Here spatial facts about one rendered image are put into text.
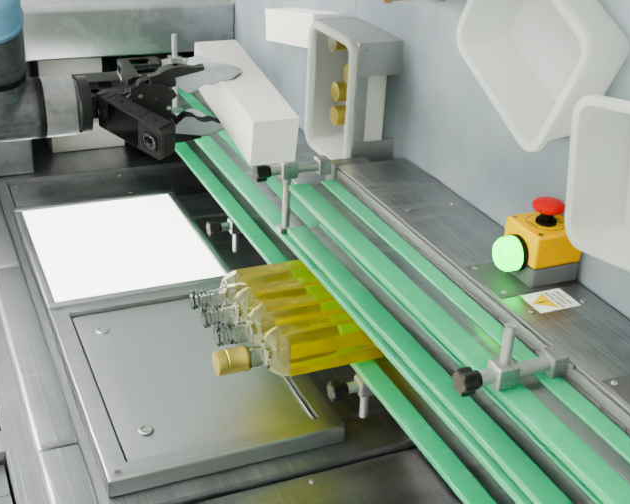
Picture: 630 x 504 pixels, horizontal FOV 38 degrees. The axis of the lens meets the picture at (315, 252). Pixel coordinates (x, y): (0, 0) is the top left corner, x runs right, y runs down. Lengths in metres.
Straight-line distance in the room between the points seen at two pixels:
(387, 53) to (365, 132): 0.13
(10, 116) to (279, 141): 0.32
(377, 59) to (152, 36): 0.84
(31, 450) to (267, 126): 0.57
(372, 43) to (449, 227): 0.36
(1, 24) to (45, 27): 1.06
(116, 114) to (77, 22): 1.01
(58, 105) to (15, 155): 1.08
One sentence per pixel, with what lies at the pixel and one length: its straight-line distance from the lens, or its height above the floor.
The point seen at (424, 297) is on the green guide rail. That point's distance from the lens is 1.14.
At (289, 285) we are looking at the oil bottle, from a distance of 1.37.
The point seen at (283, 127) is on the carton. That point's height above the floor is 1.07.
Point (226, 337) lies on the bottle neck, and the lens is 1.28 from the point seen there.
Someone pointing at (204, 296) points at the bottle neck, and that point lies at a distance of 1.38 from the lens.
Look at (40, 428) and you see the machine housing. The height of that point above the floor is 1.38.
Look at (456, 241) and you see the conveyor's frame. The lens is 1.25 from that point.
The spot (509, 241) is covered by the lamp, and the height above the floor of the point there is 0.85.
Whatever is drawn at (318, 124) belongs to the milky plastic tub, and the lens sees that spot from 1.68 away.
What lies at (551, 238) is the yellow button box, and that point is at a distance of 1.14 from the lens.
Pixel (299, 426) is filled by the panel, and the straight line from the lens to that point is 1.33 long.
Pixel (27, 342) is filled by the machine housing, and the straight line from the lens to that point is 1.56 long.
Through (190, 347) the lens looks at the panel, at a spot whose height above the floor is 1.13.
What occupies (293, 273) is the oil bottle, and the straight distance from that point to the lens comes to 1.41.
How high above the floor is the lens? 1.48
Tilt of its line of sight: 22 degrees down
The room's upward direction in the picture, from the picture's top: 99 degrees counter-clockwise
